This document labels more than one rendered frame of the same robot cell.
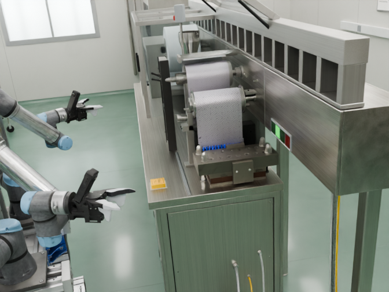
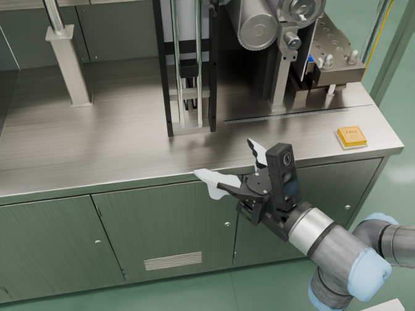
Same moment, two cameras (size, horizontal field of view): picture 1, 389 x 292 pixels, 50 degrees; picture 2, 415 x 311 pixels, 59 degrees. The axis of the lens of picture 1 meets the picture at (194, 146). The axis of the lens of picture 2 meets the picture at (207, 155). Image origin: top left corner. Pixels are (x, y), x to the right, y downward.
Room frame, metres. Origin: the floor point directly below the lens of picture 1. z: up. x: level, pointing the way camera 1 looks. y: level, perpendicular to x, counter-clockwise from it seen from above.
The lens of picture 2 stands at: (2.36, 1.02, 1.78)
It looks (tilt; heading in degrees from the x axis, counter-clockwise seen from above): 49 degrees down; 269
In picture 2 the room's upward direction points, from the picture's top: straight up
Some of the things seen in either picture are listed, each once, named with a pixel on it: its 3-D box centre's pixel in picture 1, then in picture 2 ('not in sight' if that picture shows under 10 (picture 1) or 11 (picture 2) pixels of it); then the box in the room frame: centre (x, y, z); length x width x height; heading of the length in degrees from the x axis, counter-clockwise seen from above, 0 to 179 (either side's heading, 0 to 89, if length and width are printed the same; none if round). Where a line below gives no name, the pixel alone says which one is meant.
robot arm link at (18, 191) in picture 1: (17, 182); not in sight; (1.86, 0.88, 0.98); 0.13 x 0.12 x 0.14; 41
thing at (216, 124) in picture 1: (219, 124); (301, 16); (2.02, -0.14, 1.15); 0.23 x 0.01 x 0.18; 98
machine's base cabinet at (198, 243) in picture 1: (189, 171); (57, 194); (3.00, 0.06, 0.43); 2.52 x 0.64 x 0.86; 8
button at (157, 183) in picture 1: (157, 183); (351, 136); (1.87, 0.20, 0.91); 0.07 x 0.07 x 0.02; 8
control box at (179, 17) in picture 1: (178, 13); not in sight; (2.61, 0.03, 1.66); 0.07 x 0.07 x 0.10; 77
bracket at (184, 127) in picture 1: (187, 139); (283, 70); (2.09, 0.03, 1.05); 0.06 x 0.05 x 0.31; 98
